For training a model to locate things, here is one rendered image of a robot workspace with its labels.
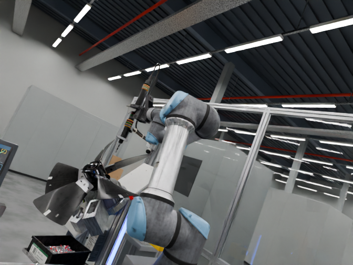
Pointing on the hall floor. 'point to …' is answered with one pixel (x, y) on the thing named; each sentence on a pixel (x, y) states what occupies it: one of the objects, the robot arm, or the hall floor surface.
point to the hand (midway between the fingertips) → (133, 108)
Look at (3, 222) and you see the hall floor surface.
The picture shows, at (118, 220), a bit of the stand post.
